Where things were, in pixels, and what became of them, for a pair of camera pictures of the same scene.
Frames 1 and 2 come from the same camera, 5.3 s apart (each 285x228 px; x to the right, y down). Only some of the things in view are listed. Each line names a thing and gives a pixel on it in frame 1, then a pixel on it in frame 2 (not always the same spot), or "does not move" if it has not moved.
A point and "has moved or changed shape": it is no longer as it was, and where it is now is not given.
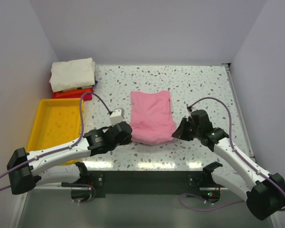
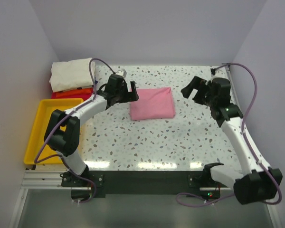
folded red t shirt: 86,97 does not move
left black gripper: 126,140 -> 130,96
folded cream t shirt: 67,75 does not move
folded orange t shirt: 74,92 does not move
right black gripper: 180,133 -> 196,83
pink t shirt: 152,120 has moved or changed shape
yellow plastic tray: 54,121 does not move
